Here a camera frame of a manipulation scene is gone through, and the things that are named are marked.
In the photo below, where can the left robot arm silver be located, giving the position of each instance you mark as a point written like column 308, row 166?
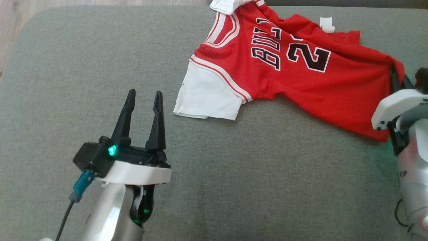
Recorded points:
column 107, row 214

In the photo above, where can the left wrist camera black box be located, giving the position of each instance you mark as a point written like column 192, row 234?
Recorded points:
column 90, row 157

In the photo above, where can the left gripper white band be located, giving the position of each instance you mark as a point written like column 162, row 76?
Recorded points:
column 137, row 172

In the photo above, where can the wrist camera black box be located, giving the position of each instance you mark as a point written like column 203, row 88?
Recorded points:
column 422, row 80
column 90, row 157

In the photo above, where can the red basketball jersey white sleeves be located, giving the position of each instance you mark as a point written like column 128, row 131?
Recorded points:
column 301, row 73

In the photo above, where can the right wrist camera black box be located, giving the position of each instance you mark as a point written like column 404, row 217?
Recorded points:
column 422, row 80

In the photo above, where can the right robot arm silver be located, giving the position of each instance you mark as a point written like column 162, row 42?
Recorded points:
column 414, row 167

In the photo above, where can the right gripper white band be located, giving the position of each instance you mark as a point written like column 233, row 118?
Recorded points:
column 398, row 105

